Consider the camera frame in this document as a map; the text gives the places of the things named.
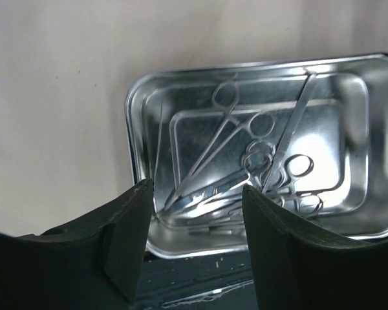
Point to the steel hemostat clamp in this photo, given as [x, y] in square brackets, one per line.
[291, 192]

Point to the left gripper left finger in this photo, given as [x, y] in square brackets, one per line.
[92, 262]

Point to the steel surgical scissors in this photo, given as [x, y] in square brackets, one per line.
[255, 161]

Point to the long steel hemostat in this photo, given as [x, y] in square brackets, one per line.
[228, 128]

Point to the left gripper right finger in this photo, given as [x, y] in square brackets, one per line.
[299, 265]

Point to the steel scalpel handle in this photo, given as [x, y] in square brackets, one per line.
[290, 128]

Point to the stainless steel tray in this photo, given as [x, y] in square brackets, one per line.
[344, 129]

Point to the beige cloth wrap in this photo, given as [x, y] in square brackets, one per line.
[66, 67]

